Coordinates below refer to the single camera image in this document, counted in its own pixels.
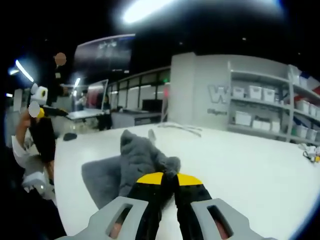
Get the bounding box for grey fluffy towel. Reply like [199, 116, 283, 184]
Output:
[81, 129, 181, 210]

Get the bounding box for person's left hand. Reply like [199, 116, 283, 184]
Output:
[15, 111, 34, 144]

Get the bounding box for background work table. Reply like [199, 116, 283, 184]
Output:
[66, 109, 106, 121]

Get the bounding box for background display panel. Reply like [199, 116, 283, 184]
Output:
[87, 79, 110, 111]

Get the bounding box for grey counter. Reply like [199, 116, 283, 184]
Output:
[111, 111, 163, 130]

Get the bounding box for person's dark clothed torso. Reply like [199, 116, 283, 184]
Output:
[0, 139, 67, 240]

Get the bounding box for black desktop monitor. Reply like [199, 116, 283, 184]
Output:
[142, 99, 163, 113]

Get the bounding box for white yellow gadget pile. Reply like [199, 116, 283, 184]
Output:
[298, 142, 320, 164]

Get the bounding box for grey metal shelf unit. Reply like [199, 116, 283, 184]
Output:
[226, 61, 320, 146]

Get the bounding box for long ceiling light strip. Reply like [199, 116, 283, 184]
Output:
[121, 0, 176, 25]

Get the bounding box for rows of white storage bins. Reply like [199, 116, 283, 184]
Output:
[232, 74, 320, 141]

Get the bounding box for large wall screen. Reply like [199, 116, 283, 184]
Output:
[73, 33, 136, 76]

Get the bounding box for thin looped cable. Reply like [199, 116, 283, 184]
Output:
[157, 121, 203, 138]

